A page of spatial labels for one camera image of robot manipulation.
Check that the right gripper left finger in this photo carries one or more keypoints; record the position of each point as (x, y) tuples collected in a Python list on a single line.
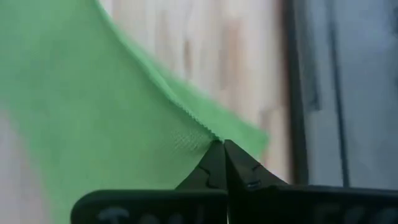
[(186, 205)]

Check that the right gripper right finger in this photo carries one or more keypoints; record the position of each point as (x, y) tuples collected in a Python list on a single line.
[(280, 205)]

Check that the green microfiber towel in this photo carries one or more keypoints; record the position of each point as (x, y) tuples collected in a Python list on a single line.
[(93, 93)]

